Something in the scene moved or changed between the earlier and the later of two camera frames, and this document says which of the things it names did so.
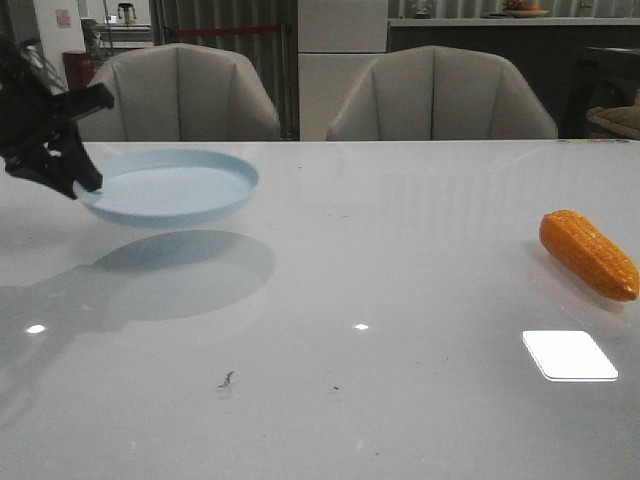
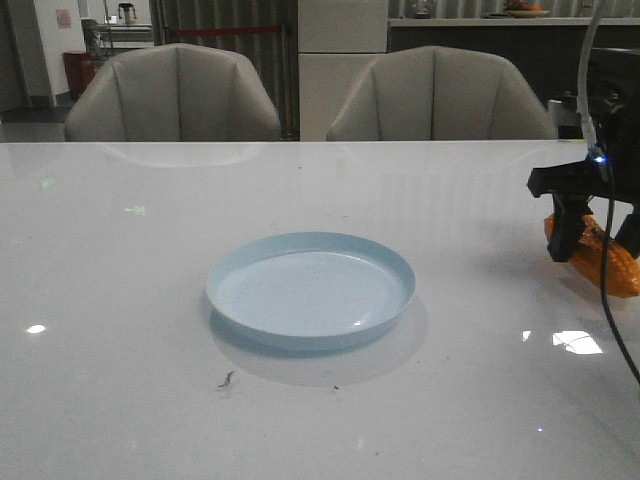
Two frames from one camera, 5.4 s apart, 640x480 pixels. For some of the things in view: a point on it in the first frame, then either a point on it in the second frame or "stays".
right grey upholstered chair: (440, 93) stays
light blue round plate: (172, 188) to (307, 290)
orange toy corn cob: (592, 254) stays
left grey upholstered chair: (183, 93) stays
